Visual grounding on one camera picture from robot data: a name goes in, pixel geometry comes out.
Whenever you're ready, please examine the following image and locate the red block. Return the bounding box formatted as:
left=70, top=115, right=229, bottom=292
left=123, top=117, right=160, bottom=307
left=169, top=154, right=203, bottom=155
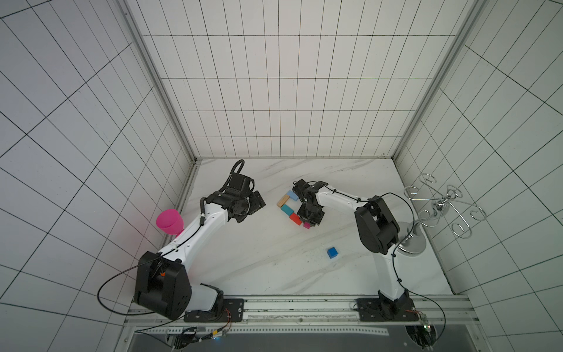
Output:
left=290, top=213, right=303, bottom=226

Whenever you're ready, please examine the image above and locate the light blue block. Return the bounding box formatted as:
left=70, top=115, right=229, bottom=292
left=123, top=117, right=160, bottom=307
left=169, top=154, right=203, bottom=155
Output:
left=287, top=191, right=299, bottom=201

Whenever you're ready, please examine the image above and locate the teal block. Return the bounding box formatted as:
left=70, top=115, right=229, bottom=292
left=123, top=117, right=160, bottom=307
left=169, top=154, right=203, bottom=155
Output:
left=281, top=205, right=294, bottom=216

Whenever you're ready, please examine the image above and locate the tan wooden block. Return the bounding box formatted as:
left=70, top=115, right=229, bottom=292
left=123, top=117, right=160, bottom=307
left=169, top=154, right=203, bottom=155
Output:
left=277, top=194, right=290, bottom=208

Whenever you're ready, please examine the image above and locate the dark blue cube block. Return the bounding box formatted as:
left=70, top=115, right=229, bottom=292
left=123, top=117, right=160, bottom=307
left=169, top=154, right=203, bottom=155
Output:
left=326, top=247, right=338, bottom=259

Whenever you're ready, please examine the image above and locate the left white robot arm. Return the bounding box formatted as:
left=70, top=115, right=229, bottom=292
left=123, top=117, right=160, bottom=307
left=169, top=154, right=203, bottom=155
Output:
left=133, top=172, right=265, bottom=320

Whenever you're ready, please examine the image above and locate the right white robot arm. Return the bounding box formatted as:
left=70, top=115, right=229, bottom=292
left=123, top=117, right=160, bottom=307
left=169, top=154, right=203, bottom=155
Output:
left=293, top=179, right=412, bottom=321

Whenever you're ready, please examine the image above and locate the pink plastic goblet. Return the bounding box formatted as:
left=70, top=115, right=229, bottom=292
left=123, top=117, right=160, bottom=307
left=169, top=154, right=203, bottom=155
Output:
left=156, top=209, right=184, bottom=237

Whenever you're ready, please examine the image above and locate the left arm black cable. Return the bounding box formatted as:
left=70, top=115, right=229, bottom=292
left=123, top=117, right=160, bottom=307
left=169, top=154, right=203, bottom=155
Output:
left=96, top=197, right=208, bottom=317

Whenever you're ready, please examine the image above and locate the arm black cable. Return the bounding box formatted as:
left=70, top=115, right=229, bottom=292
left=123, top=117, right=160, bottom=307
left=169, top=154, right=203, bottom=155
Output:
left=96, top=197, right=208, bottom=317
left=377, top=191, right=447, bottom=342

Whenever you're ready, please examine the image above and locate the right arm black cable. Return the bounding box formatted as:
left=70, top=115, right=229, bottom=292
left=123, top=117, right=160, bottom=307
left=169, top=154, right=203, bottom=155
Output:
left=377, top=191, right=447, bottom=342

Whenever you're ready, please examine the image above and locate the chrome wire cup rack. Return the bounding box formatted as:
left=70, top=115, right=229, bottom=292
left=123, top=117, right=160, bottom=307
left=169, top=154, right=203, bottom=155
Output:
left=398, top=173, right=488, bottom=256

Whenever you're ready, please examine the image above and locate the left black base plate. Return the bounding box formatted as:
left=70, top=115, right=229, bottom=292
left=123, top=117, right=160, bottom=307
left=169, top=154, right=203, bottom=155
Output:
left=183, top=297, right=244, bottom=324

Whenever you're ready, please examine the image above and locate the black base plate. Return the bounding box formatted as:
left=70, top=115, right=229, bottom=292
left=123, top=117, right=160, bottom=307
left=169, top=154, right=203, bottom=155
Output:
left=355, top=297, right=419, bottom=323
left=183, top=297, right=244, bottom=324

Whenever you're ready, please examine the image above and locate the aluminium mounting rail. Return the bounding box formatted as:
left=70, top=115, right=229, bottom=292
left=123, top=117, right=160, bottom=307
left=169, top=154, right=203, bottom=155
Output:
left=125, top=293, right=478, bottom=329

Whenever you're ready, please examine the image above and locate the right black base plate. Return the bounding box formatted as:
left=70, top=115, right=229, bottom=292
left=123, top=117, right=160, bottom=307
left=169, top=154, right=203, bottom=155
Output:
left=355, top=297, right=419, bottom=323

